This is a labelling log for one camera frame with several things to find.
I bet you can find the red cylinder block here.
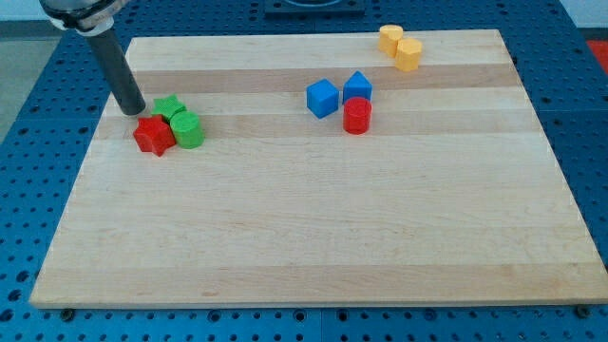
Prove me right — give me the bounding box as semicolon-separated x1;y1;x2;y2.
343;97;372;135

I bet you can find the red star block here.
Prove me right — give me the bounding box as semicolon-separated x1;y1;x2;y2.
133;115;177;157

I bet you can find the yellow hexagon block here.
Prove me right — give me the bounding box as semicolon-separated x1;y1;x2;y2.
395;38;423;71

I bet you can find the red object at edge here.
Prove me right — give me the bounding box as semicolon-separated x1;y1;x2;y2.
586;40;608;73

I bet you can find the wooden board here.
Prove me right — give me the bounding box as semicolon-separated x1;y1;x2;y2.
30;29;607;310

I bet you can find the blue triangular block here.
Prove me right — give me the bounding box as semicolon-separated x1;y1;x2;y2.
342;70;372;104

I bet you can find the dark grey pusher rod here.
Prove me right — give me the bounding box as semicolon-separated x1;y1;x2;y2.
85;28;146;116

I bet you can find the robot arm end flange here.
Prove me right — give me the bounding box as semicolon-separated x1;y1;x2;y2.
39;0;129;37

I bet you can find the green cylinder block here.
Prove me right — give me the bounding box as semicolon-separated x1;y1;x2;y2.
170;111;204;149

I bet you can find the green star block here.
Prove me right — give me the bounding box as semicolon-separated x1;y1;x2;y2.
151;94;187;123

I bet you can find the yellow heart block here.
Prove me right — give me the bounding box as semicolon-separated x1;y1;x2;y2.
378;24;404;58

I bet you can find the blue cube block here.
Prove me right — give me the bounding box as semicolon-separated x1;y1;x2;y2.
306;79;339;119

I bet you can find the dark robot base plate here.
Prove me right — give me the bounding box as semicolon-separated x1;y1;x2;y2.
262;0;366;17

